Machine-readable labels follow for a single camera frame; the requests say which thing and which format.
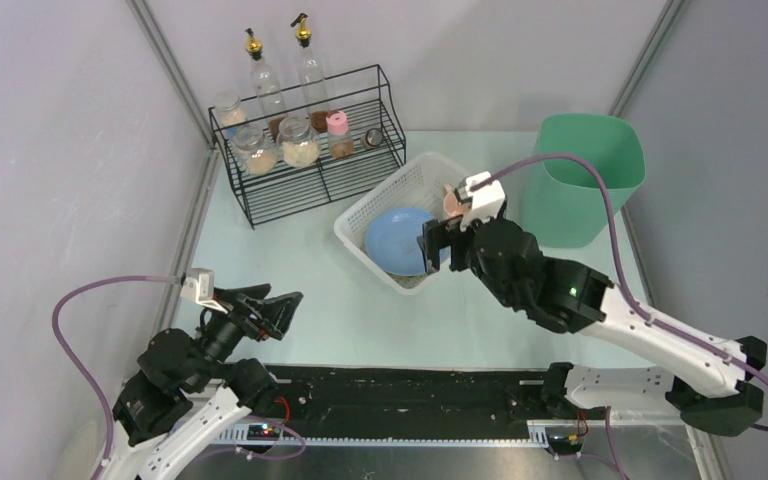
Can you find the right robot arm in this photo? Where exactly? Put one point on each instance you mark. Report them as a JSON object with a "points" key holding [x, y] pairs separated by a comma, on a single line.
{"points": [[694, 374]]}

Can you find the blue plate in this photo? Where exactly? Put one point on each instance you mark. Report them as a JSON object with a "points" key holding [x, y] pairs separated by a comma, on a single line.
{"points": [[391, 241]]}

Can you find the green trash bin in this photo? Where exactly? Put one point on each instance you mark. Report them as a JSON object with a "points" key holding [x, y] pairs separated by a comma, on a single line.
{"points": [[561, 203]]}

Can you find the oil bottle gold spout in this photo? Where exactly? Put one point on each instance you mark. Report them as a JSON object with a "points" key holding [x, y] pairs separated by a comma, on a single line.
{"points": [[266, 83], [311, 76]]}

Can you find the blue label spice jar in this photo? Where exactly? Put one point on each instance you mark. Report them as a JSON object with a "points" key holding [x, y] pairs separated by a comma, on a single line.
{"points": [[228, 108]]}

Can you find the white plastic basket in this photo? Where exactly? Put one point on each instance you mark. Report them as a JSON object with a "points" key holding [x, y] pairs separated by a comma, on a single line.
{"points": [[417, 184]]}

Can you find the glass jar clamp lid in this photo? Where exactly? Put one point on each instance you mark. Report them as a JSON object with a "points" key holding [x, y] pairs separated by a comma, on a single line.
{"points": [[298, 142]]}

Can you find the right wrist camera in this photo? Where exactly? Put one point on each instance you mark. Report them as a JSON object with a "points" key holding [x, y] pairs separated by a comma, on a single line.
{"points": [[484, 197]]}

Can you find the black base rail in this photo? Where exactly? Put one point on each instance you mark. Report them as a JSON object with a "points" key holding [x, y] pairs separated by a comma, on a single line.
{"points": [[379, 404]]}

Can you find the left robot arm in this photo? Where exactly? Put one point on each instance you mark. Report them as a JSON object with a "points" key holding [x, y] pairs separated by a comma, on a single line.
{"points": [[185, 394]]}

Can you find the pink mug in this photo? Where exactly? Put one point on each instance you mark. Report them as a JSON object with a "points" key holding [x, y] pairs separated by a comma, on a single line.
{"points": [[452, 207]]}

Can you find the black wire rack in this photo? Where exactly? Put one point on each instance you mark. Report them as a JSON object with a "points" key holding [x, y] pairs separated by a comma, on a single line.
{"points": [[365, 95]]}

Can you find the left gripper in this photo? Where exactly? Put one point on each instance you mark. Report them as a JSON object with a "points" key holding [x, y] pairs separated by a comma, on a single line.
{"points": [[247, 312]]}

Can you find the glass jar beige powder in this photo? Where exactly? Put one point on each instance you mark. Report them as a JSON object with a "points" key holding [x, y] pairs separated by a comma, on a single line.
{"points": [[253, 152]]}

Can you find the small black lid spice jar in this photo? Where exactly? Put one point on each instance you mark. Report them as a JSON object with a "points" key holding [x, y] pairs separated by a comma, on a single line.
{"points": [[373, 138]]}

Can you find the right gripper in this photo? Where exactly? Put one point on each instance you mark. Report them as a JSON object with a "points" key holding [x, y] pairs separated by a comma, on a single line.
{"points": [[456, 245]]}

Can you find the pink lid spice bottle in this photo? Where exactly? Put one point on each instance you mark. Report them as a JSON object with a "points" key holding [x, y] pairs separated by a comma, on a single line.
{"points": [[340, 140]]}

